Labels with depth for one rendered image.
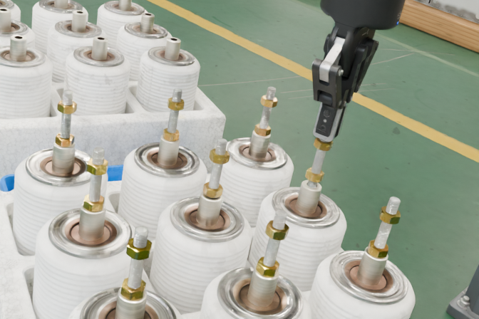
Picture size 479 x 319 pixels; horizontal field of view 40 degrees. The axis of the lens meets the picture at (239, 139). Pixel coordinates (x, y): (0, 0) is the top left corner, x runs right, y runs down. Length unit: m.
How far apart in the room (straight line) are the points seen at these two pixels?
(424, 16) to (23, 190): 2.08
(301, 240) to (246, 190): 0.12
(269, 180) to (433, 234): 0.55
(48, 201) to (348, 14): 0.35
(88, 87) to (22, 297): 0.41
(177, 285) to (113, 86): 0.42
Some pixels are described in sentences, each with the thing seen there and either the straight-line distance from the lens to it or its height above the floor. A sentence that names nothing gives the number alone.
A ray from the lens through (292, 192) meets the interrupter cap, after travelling 0.74.
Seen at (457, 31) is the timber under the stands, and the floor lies 0.05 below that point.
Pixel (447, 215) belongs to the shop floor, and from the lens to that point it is 1.34.
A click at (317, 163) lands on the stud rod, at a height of 0.31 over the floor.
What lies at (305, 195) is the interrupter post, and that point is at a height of 0.27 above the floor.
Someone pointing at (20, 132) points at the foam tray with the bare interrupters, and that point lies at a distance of 0.95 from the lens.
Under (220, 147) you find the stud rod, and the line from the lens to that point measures 0.62.
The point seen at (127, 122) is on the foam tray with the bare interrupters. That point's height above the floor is 0.18.
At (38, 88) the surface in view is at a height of 0.22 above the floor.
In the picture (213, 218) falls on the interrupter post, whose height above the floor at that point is 0.26.
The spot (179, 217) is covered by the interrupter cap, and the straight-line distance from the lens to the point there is 0.65.
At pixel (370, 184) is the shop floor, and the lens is 1.35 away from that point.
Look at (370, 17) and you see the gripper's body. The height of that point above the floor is 0.48.
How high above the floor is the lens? 0.62
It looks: 26 degrees down
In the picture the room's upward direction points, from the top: 12 degrees clockwise
